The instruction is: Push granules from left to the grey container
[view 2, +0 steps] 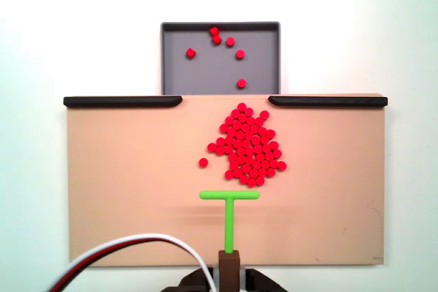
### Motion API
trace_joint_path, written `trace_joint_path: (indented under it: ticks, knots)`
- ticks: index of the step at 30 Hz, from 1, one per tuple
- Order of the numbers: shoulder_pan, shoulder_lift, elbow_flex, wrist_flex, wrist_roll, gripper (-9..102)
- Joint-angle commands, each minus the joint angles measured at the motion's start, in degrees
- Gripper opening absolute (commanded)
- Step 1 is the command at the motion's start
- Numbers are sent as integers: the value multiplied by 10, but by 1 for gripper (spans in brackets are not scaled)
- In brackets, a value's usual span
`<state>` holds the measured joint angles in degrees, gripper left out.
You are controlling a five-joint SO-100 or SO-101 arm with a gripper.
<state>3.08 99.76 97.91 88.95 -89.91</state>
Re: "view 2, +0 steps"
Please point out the green T-shaped pusher tool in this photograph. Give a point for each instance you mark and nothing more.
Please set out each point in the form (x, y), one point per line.
(228, 223)

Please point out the red cylindrical granule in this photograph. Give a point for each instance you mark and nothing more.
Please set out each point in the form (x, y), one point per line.
(203, 162)
(214, 30)
(190, 53)
(216, 39)
(230, 41)
(211, 147)
(240, 54)
(241, 83)

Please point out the red granule pile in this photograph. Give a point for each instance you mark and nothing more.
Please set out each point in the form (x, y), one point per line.
(250, 145)

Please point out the grey tray container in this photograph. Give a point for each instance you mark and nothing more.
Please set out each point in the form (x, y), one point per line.
(205, 69)

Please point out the beige flat board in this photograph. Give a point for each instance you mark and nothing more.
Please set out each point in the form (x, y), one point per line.
(119, 169)

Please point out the black edge rail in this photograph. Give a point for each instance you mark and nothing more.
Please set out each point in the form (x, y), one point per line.
(328, 101)
(119, 101)

